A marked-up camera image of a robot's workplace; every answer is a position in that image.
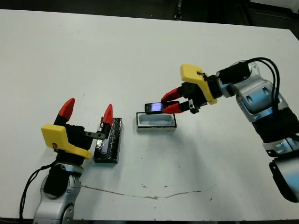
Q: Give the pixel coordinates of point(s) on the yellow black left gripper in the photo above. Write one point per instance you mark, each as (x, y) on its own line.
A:
(56, 136)

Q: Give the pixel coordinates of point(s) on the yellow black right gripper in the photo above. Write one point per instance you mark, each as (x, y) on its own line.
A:
(201, 81)

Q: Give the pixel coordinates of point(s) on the white furniture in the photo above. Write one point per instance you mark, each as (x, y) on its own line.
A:
(294, 5)

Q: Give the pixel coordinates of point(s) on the black phone-like camera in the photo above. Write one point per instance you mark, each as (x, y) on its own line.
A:
(153, 107)

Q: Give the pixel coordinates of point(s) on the camera box base white inlay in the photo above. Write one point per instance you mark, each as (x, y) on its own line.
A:
(156, 129)

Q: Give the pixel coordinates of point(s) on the black chair caster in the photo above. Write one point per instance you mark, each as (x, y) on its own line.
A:
(178, 16)

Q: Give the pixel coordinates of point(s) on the black glossy box lid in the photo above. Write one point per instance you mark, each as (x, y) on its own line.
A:
(114, 140)

